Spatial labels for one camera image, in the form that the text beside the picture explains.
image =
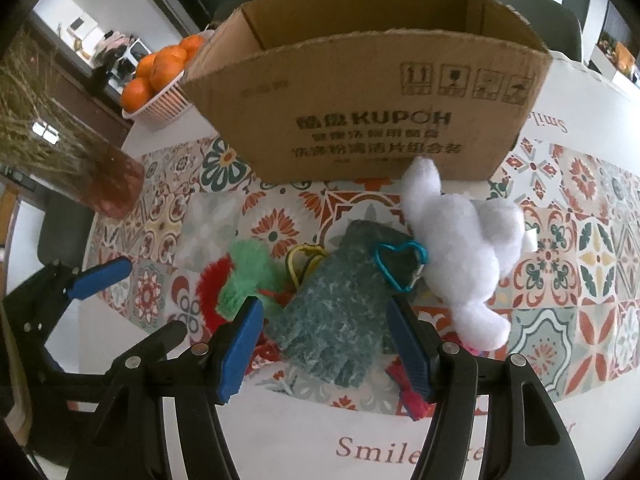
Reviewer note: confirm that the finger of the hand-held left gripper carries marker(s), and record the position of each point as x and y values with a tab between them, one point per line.
100	277
52	360

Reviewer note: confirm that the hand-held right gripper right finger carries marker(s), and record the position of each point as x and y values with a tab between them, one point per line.
410	355

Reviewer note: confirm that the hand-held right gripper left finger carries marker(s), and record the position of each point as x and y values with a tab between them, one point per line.
242	350

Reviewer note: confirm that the pink fuzzy toy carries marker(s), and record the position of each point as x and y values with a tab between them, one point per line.
417	407

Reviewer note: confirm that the red fluffy toy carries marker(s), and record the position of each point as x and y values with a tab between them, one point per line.
207	290

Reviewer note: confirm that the green fluffy toy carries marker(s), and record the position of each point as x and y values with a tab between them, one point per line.
247	270

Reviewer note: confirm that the blue heart-shaped carabiner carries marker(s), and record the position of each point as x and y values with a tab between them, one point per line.
425	256

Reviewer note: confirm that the yellow hair band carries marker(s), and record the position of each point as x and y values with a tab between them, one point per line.
305	247

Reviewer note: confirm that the white plush toy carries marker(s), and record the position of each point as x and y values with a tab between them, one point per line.
460	240

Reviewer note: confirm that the brown cardboard box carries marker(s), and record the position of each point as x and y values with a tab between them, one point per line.
350	85

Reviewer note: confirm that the glass vase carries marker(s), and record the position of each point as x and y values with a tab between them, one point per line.
110	180

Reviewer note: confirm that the patterned tablecloth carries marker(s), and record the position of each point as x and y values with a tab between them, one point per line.
550	260

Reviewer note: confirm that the dried flower bouquet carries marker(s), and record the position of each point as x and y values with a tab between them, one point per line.
35	110

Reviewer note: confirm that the white plastic basket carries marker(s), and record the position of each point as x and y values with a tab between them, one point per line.
160	105

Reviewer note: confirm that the pile of oranges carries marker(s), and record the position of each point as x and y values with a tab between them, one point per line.
167	71

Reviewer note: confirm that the white shoe rack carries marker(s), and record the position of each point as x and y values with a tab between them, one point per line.
131	52

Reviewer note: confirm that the white television cabinet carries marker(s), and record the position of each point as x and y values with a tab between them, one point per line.
607	62

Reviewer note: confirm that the orange ornament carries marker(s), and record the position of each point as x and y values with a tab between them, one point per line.
625	55

